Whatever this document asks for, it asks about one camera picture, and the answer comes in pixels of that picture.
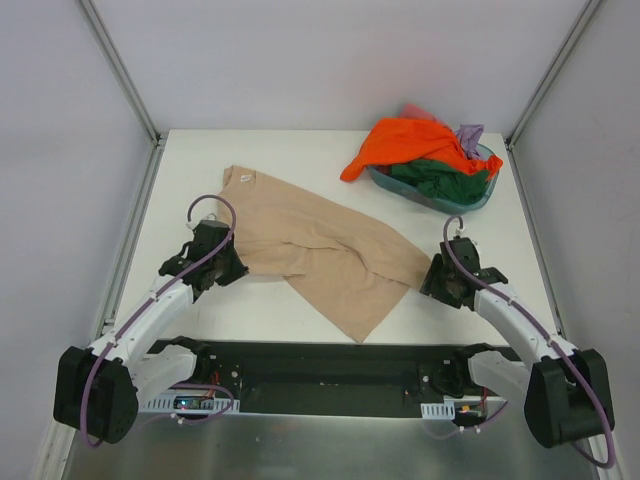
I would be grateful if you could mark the green t shirt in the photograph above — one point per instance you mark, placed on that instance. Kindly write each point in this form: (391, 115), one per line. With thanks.
(437, 180)

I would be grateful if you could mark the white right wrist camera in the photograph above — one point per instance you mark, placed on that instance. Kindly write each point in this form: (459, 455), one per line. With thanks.
(459, 233)

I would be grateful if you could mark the right white cable duct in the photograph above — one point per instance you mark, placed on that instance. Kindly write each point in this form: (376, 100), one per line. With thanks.
(451, 410)

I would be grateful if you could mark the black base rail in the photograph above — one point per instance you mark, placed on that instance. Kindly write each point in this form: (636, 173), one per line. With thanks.
(351, 380)

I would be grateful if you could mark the beige t shirt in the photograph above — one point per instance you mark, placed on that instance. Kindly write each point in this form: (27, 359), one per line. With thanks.
(352, 268)

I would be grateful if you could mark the aluminium frame post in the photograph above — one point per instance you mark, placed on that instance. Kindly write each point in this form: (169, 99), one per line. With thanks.
(107, 46)
(578, 29)

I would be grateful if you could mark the left white cable duct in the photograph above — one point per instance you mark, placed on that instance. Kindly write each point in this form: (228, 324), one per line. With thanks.
(190, 405)

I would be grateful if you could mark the right aluminium frame post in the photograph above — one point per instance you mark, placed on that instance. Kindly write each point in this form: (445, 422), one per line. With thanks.
(578, 29)

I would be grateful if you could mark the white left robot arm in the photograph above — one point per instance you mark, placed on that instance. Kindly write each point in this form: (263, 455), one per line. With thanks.
(100, 388)

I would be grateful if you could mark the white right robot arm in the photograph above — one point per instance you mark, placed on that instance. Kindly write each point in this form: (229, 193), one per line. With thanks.
(563, 391)

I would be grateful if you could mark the lilac t shirt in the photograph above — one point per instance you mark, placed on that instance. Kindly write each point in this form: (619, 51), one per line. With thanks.
(468, 136)

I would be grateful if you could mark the orange t shirt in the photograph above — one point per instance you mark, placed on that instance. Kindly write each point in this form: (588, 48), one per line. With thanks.
(401, 140)

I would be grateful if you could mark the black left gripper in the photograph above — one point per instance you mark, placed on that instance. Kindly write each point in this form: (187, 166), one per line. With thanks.
(228, 265)

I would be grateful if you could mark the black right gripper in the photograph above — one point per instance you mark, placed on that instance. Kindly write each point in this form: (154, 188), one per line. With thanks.
(439, 279)

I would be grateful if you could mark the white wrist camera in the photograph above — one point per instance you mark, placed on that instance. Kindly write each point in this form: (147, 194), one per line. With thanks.
(459, 233)
(210, 219)

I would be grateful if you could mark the left aluminium frame post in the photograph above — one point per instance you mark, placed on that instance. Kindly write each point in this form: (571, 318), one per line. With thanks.
(107, 46)

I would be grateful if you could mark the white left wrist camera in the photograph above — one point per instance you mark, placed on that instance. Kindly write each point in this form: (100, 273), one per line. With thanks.
(210, 219)

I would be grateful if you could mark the white cable duct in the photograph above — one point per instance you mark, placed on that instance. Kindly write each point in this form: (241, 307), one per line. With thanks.
(190, 405)
(451, 410)

